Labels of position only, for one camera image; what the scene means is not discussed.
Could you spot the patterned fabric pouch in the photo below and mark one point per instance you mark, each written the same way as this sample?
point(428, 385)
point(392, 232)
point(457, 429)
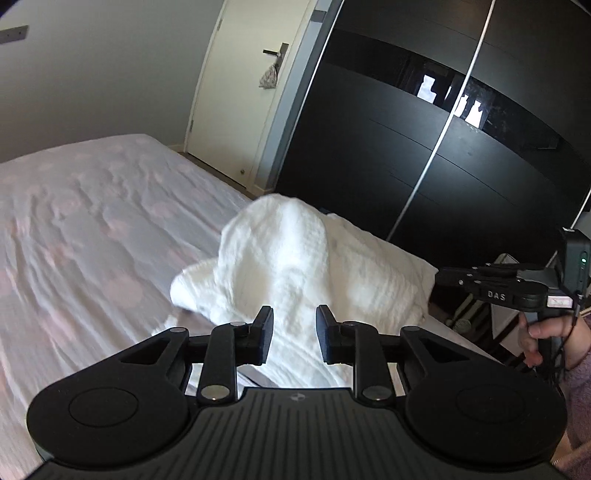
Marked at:
point(268, 76)

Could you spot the grey wall strip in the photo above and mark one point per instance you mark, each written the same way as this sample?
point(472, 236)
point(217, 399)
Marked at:
point(14, 35)

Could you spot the grey door frame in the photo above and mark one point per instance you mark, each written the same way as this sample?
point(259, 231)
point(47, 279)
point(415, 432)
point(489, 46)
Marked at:
point(286, 115)

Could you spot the cream door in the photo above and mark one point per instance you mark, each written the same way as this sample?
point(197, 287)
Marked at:
point(231, 101)

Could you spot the person's right forearm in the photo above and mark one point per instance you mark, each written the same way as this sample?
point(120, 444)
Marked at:
point(579, 406)

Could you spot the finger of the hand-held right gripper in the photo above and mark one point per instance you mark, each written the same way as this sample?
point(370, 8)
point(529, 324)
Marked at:
point(461, 277)

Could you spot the person's right hand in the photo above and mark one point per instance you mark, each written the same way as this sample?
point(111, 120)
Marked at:
point(551, 330)

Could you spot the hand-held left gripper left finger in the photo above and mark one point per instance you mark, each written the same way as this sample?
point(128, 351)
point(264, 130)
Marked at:
point(267, 337)

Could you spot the black wardrobe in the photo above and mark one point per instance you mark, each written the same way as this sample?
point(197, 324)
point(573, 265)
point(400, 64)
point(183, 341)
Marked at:
point(369, 138)

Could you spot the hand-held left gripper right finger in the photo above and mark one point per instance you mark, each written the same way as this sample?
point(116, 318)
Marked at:
point(323, 337)

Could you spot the white muslin cloth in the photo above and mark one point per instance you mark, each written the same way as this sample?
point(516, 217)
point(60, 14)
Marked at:
point(286, 258)

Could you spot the pink dotted bed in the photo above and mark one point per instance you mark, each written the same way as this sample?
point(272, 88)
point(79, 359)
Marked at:
point(92, 221)

